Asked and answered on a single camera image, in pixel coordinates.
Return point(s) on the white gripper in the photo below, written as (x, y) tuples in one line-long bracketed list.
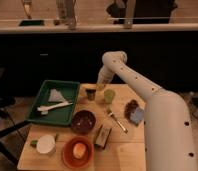
[(100, 86)]

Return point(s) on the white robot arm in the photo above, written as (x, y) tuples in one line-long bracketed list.
[(169, 144)]

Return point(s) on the green plastic cup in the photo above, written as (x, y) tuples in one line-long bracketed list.
[(109, 96)]

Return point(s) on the brown pine cone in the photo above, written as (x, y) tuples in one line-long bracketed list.
[(130, 108)]

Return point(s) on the dark brown bowl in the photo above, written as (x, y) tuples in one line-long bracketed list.
[(83, 122)]

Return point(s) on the grey cloth piece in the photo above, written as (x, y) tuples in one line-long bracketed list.
[(55, 96)]

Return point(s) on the green plastic tray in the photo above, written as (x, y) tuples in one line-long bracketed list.
[(61, 116)]

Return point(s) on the dark rectangular box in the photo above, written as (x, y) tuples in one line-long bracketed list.
[(102, 136)]

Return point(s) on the blue sponge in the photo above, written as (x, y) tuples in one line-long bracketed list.
[(137, 116)]

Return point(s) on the yellow round bread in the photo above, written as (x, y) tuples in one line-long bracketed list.
[(79, 150)]

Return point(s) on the orange plate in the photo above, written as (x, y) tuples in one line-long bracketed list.
[(67, 153)]

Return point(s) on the white round lid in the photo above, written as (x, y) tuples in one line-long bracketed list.
[(46, 145)]

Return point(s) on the green vegetable piece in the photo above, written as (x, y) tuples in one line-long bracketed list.
[(33, 143)]

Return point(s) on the black chair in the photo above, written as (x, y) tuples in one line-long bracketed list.
[(2, 110)]

